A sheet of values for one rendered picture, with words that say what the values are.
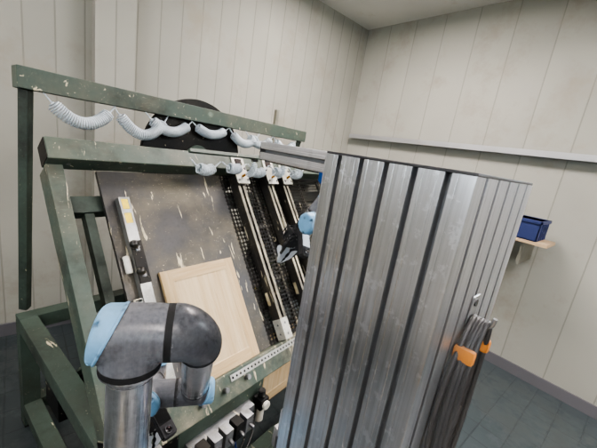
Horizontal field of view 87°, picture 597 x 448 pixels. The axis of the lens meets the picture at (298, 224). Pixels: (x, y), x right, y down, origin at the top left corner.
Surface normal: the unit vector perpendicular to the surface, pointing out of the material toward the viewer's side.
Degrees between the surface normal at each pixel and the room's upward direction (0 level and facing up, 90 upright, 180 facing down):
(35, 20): 90
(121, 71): 90
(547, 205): 90
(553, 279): 90
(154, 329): 51
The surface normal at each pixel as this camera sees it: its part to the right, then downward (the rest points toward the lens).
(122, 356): 0.20, 0.23
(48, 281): 0.64, 0.27
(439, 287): -0.75, 0.04
